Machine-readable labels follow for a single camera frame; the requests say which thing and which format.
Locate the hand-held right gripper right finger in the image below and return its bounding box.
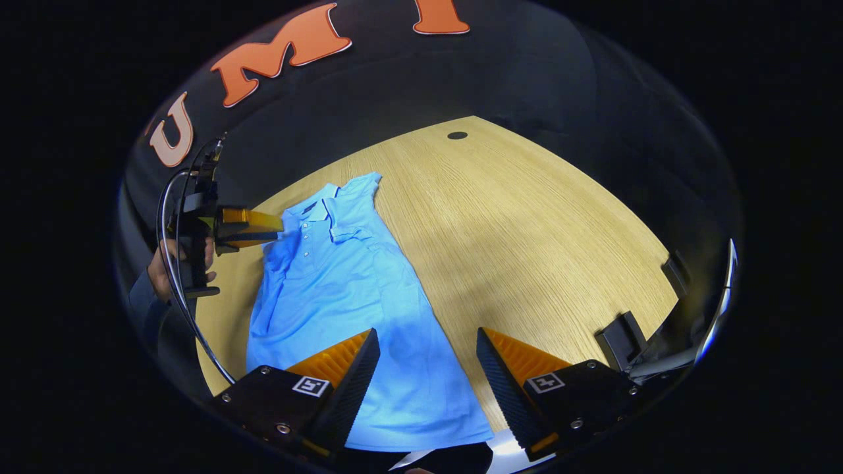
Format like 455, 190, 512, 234
476, 327, 641, 463

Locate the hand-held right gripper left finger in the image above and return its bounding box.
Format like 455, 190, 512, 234
209, 328, 381, 458

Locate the light blue T-shirt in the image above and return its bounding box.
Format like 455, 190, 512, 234
246, 171, 495, 454

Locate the black table edge stand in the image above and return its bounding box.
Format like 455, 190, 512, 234
661, 251, 690, 298
595, 311, 649, 373

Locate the black backdrop cloth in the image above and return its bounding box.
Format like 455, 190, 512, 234
119, 0, 745, 396

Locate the thin gripper cable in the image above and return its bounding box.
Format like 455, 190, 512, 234
155, 135, 236, 384

